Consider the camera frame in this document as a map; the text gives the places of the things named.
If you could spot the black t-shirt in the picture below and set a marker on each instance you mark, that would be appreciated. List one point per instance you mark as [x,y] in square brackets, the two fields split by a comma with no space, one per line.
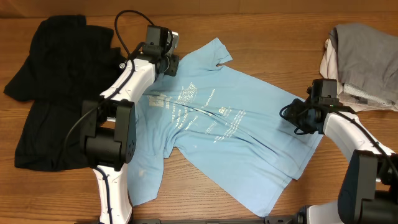
[69,62]

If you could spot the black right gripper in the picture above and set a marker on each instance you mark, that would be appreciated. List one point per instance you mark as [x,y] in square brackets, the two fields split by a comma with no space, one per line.
[290,115]

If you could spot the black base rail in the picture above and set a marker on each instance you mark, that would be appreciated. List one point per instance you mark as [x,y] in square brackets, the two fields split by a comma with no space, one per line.
[211,221]

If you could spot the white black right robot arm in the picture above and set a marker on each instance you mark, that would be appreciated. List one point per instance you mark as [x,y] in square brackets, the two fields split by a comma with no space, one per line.
[369,190]

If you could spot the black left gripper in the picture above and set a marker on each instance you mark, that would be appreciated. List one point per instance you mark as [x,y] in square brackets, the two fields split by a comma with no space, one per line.
[173,67]

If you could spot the light blue printed t-shirt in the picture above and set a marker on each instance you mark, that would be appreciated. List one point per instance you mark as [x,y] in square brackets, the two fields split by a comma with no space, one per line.
[226,123]

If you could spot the grey folded garment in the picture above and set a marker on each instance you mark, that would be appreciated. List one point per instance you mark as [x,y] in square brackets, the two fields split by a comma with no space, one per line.
[366,60]

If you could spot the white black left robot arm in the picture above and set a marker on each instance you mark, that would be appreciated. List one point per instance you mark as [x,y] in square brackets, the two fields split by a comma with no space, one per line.
[108,127]

